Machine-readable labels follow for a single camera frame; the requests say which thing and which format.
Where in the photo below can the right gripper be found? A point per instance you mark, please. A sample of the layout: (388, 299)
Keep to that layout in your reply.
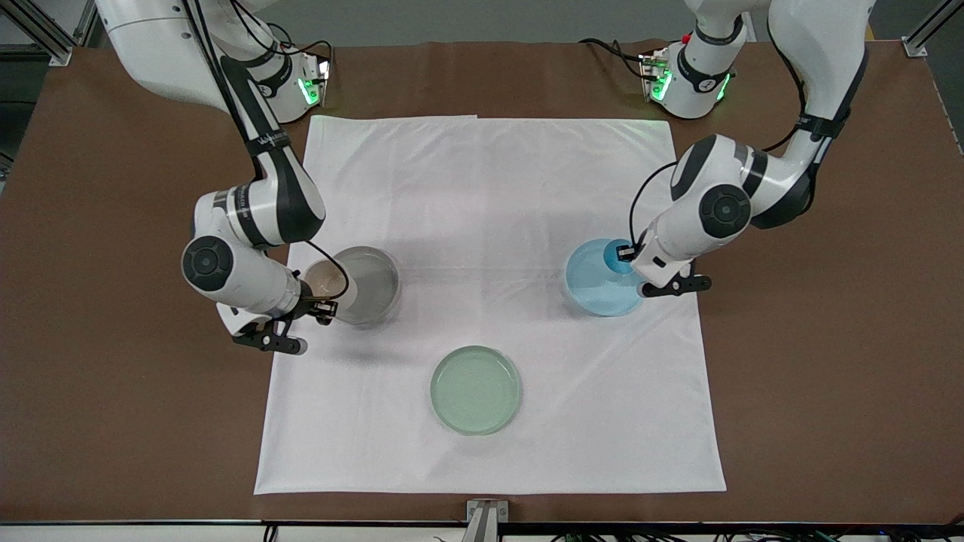
(312, 306)

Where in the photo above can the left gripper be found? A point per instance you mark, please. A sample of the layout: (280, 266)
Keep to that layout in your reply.
(623, 251)

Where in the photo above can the blue cup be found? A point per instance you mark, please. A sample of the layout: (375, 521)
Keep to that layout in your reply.
(610, 252)

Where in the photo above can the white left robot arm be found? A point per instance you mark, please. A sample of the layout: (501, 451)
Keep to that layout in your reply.
(821, 45)

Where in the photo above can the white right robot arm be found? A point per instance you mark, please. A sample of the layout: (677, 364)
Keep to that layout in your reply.
(151, 45)

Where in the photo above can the blue plate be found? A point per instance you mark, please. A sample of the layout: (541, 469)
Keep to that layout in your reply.
(595, 290)

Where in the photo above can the gray plate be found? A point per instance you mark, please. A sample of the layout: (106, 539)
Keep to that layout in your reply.
(373, 286)

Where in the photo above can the green plate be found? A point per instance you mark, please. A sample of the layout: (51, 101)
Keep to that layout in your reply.
(476, 390)

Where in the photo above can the white cloth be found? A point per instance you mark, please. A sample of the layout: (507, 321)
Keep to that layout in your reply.
(489, 196)

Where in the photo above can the metal bracket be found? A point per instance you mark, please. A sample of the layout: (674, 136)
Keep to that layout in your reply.
(486, 519)

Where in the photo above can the table edge rail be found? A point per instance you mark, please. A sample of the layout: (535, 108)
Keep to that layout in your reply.
(151, 525)

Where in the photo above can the aluminium frame extrusion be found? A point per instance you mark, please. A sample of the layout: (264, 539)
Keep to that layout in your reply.
(934, 26)
(60, 54)

